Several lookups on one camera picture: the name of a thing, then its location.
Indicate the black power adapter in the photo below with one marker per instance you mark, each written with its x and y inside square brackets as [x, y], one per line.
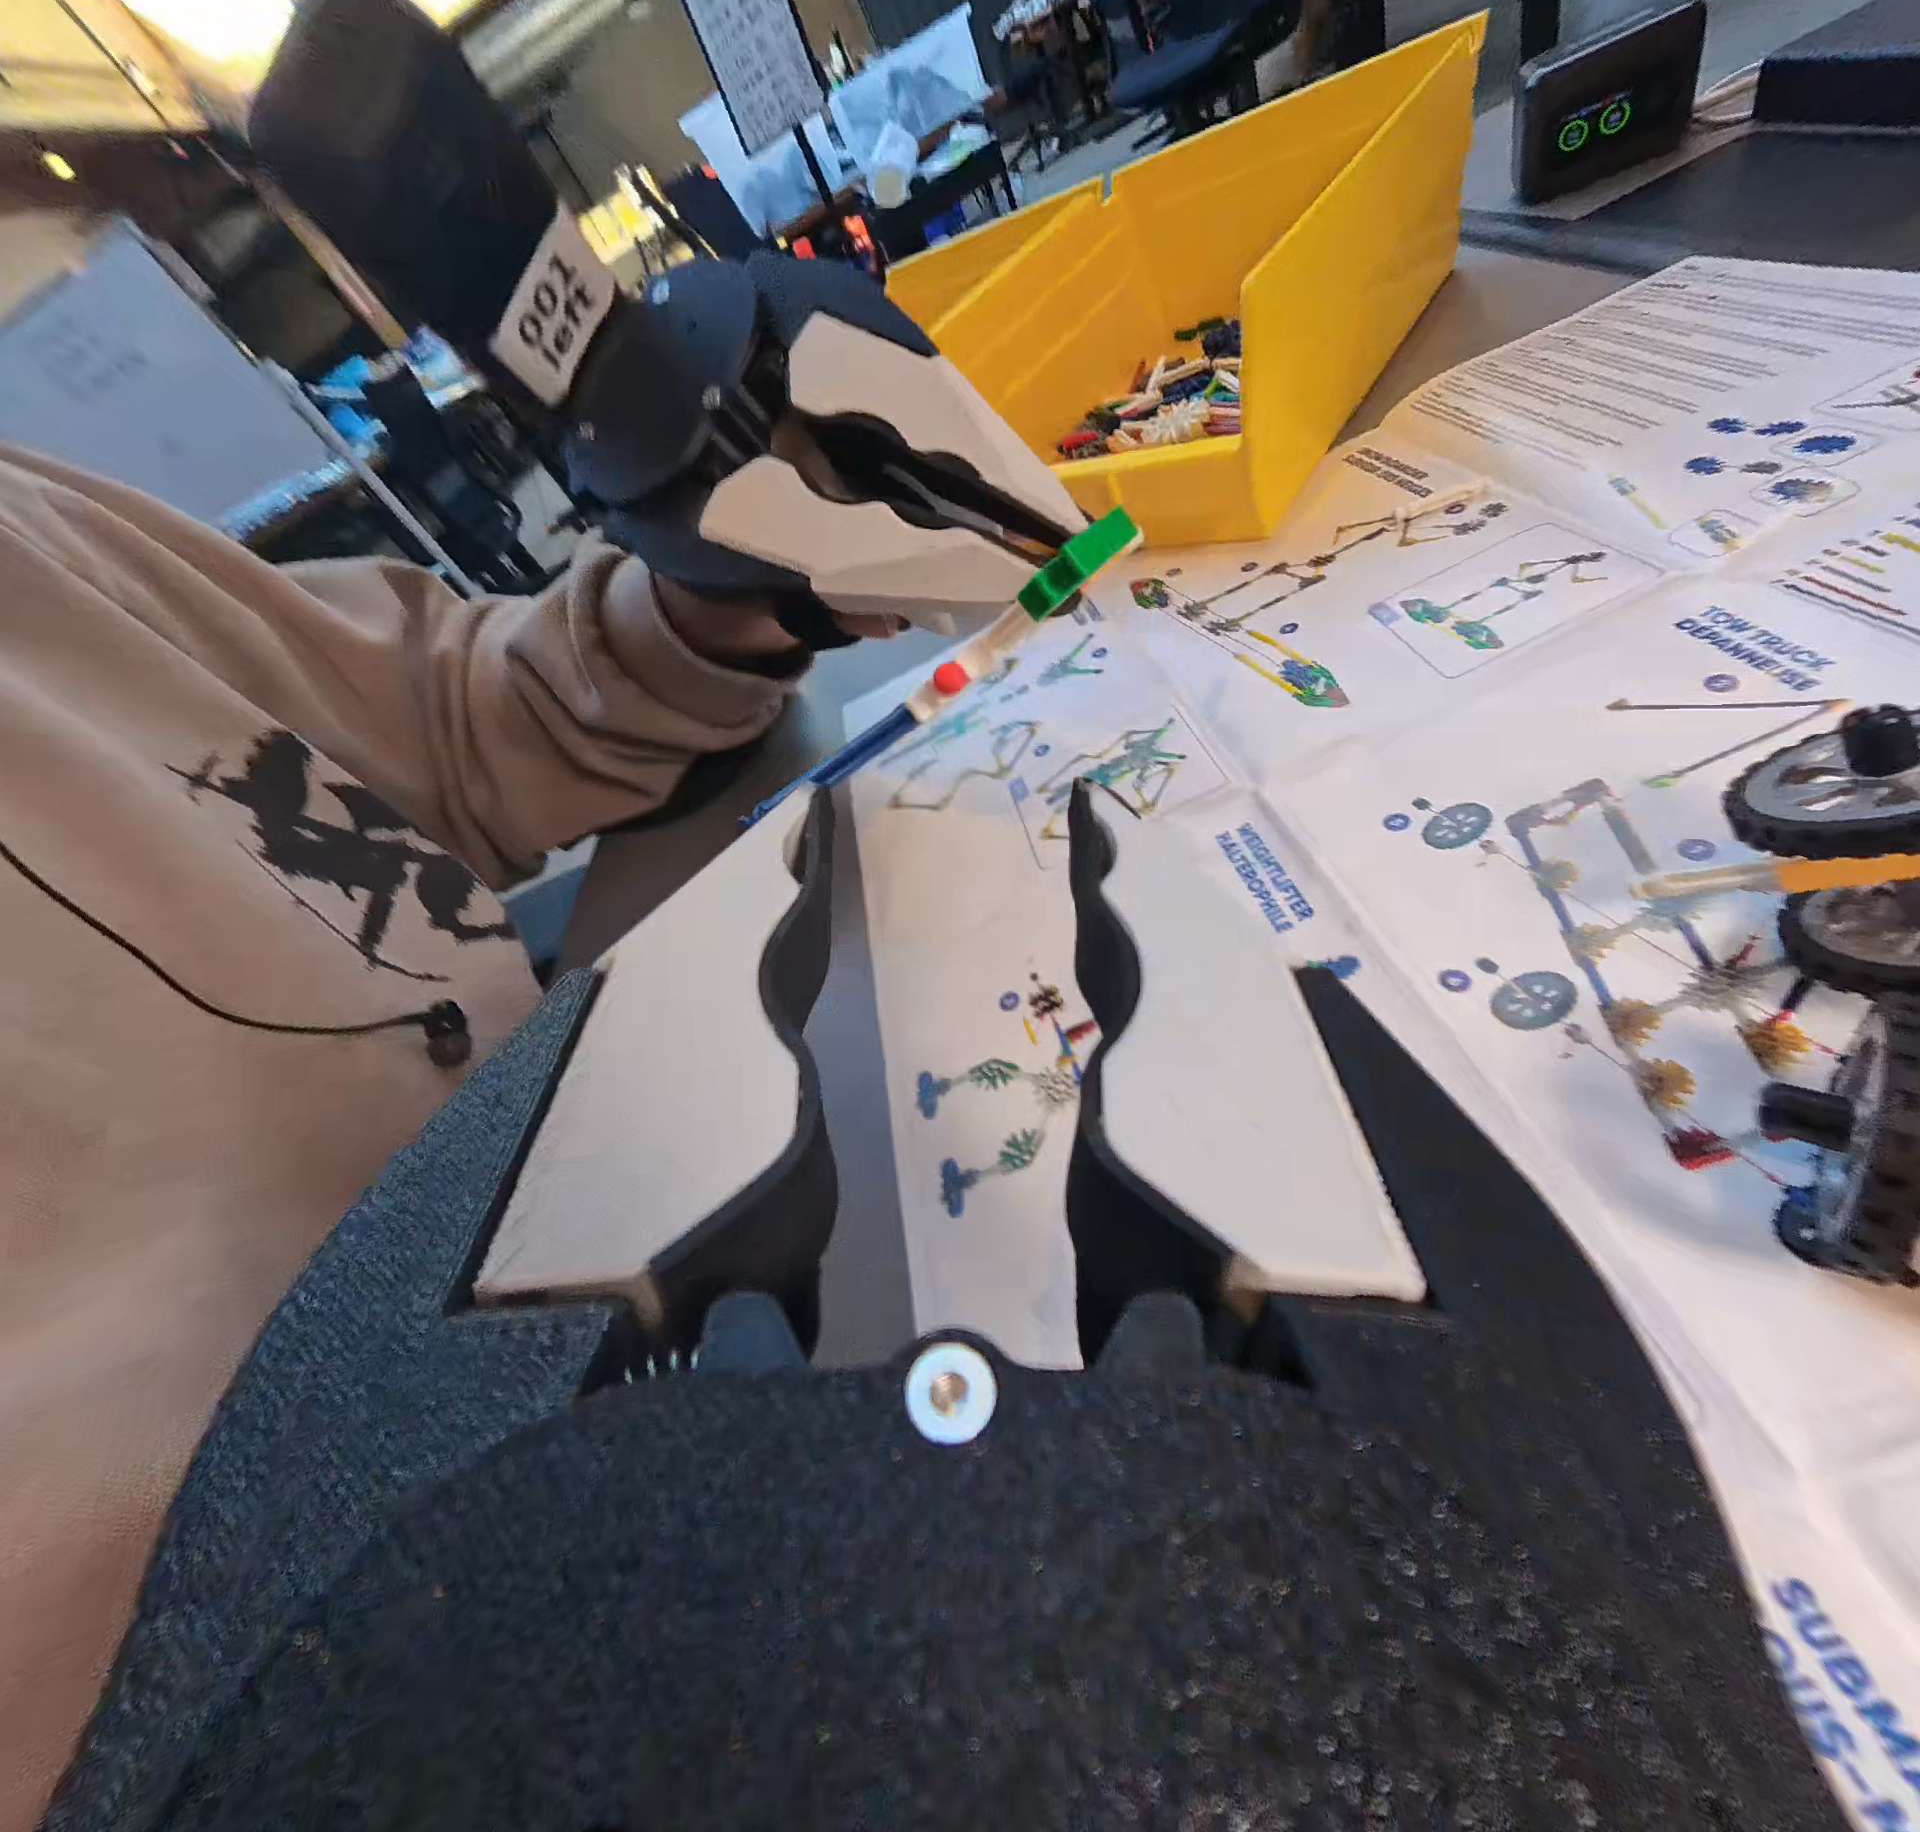
[1844, 61]

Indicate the black device with green lights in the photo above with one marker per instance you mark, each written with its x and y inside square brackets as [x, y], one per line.
[1613, 98]

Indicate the whiteboard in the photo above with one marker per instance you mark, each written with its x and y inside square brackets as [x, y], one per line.
[135, 378]

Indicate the white printed instruction sheet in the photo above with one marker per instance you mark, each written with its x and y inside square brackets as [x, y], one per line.
[1500, 661]

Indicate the toy wheel pair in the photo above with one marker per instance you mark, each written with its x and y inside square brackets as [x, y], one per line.
[1859, 1157]
[1822, 781]

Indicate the green connector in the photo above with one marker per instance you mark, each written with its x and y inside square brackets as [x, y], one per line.
[1081, 563]

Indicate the person's left hand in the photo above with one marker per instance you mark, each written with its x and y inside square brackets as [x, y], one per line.
[720, 627]

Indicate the yellow plastic parts bin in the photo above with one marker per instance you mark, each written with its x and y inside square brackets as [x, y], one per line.
[1349, 286]
[1005, 286]

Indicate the black office chair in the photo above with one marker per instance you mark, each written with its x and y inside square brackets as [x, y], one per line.
[1201, 3]

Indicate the pile of toy pieces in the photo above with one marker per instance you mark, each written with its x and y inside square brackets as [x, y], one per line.
[1155, 400]

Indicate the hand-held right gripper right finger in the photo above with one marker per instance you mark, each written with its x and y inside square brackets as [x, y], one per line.
[1245, 1112]

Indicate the person's beige hoodie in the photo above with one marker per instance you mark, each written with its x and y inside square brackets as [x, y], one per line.
[151, 1186]

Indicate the small whiteboard sign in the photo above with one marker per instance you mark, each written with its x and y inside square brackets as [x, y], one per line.
[743, 25]

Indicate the black flat panel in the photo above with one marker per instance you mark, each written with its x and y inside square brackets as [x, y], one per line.
[1724, 204]

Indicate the white snowflake connector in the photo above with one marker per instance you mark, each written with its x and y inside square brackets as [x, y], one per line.
[998, 641]

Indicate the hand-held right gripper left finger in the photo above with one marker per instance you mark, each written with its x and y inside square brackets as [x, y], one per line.
[659, 1112]

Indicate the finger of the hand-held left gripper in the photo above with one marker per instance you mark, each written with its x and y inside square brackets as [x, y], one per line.
[856, 556]
[914, 408]

